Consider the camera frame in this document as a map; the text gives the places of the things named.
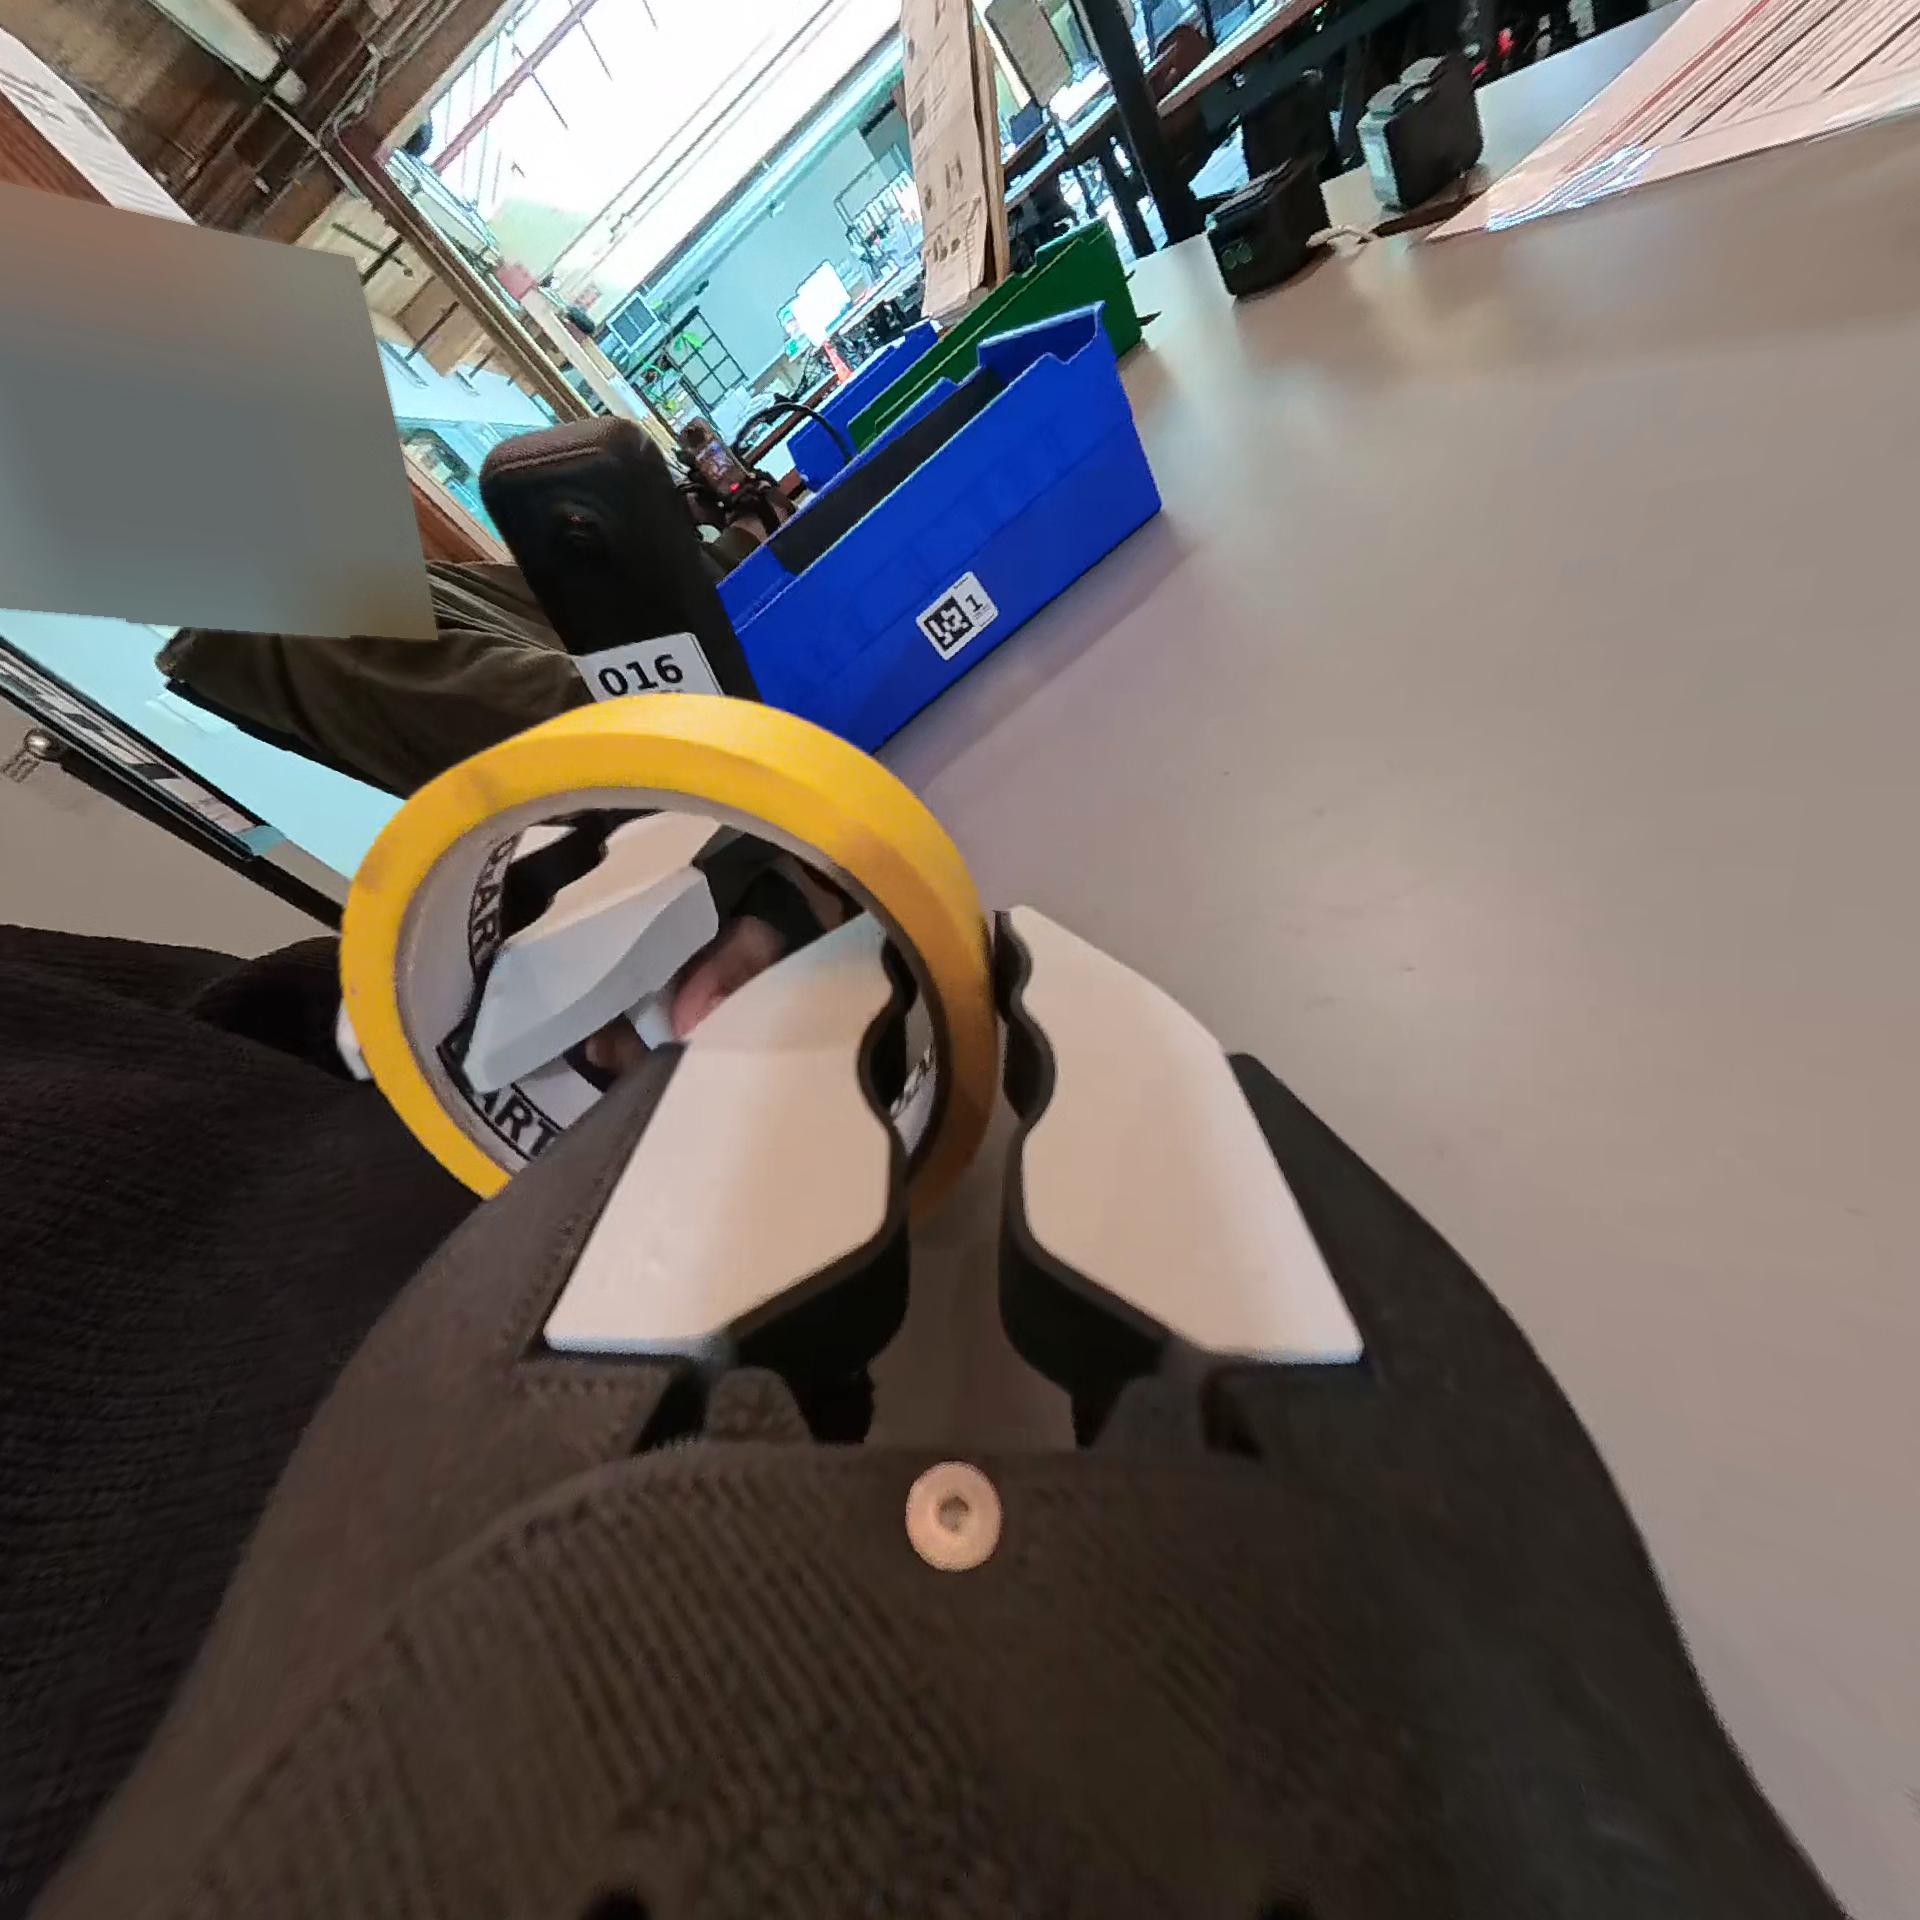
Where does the blue storage bin with tag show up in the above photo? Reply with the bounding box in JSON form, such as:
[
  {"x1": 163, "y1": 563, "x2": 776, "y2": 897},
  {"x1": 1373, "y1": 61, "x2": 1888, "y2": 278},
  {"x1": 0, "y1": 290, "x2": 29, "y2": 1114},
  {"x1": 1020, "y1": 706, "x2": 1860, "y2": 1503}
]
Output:
[{"x1": 717, "y1": 298, "x2": 1166, "y2": 752}]

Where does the yellow masking tape roll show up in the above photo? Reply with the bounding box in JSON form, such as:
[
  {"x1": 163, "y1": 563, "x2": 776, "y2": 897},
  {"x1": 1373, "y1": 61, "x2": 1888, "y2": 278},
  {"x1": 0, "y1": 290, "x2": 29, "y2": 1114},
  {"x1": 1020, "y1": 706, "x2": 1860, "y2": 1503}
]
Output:
[{"x1": 341, "y1": 696, "x2": 1001, "y2": 1225}]

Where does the cardboard sign board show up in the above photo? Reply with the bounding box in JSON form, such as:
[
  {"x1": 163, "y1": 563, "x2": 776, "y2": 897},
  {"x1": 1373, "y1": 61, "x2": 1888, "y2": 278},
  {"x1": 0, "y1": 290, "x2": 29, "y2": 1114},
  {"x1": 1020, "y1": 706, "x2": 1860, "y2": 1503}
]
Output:
[{"x1": 897, "y1": 0, "x2": 1010, "y2": 325}]

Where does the black battery charger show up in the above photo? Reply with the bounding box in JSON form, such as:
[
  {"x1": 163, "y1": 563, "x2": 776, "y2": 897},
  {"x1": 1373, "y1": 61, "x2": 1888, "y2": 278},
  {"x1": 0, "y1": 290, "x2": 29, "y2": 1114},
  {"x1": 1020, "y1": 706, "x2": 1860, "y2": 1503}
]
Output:
[
  {"x1": 1363, "y1": 57, "x2": 1488, "y2": 213},
  {"x1": 1206, "y1": 158, "x2": 1336, "y2": 298}
]

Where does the black pole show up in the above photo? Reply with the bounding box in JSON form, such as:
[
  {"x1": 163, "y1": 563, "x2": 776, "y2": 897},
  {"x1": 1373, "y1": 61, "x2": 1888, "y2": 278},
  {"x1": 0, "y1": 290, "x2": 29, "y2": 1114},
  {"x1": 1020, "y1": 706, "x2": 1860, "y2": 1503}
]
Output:
[{"x1": 1072, "y1": 0, "x2": 1204, "y2": 259}]

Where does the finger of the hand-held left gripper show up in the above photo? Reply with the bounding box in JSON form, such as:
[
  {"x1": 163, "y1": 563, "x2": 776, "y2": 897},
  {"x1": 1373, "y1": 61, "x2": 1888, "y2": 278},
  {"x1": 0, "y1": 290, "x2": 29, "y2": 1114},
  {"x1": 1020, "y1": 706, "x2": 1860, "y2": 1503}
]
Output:
[{"x1": 469, "y1": 808, "x2": 723, "y2": 1091}]

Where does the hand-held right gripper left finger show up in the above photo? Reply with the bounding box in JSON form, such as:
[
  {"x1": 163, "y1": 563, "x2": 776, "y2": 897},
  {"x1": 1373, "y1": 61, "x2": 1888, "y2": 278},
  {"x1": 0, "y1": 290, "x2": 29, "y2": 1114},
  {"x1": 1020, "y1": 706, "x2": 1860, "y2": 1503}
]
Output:
[{"x1": 544, "y1": 919, "x2": 914, "y2": 1355}]

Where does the printed paper sheet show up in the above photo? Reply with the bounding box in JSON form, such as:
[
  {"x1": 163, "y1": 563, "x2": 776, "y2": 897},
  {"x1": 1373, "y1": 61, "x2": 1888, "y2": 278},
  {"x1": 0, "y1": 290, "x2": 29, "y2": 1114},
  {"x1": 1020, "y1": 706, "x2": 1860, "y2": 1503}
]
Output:
[{"x1": 1425, "y1": 0, "x2": 1920, "y2": 245}]

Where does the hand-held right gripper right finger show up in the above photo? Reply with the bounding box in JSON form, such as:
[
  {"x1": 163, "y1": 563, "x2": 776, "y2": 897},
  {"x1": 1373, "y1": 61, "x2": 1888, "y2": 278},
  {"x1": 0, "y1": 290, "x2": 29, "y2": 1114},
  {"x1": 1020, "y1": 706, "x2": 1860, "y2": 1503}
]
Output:
[{"x1": 989, "y1": 903, "x2": 1366, "y2": 1369}]

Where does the person's left hand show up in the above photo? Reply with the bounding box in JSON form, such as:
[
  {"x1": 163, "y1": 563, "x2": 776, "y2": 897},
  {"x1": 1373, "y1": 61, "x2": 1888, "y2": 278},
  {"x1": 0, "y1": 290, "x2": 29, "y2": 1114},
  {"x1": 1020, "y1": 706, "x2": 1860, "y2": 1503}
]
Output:
[{"x1": 577, "y1": 854, "x2": 849, "y2": 1085}]

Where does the green storage bin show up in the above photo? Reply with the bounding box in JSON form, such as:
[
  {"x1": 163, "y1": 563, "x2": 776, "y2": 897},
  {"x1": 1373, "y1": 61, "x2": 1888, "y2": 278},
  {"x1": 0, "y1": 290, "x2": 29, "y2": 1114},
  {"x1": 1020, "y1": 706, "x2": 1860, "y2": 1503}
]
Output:
[{"x1": 849, "y1": 221, "x2": 1154, "y2": 441}]

